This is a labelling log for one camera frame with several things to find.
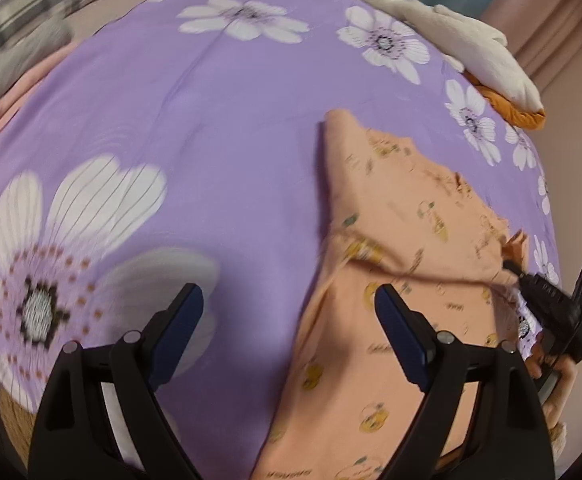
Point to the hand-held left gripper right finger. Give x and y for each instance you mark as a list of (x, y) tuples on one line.
[(401, 335)]

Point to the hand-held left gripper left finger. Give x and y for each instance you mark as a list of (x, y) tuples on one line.
[(178, 335)]

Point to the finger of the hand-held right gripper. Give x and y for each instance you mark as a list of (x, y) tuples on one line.
[(538, 290)]

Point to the orange printed baby onesie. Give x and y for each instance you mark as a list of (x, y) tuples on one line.
[(396, 200)]

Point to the person's right hand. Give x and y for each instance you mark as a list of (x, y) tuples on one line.
[(563, 395)]

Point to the purple floral blanket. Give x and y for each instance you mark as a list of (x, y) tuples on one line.
[(171, 110)]

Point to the white goose plush toy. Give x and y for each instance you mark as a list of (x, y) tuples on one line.
[(471, 50)]

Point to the pink curtain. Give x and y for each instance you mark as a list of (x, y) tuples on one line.
[(546, 35)]

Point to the light pink cloth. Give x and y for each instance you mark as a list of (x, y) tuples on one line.
[(26, 88)]

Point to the grey rolled cloth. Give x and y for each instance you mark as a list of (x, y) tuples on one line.
[(16, 65)]

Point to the grey plaid quilt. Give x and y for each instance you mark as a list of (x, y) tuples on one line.
[(31, 5)]

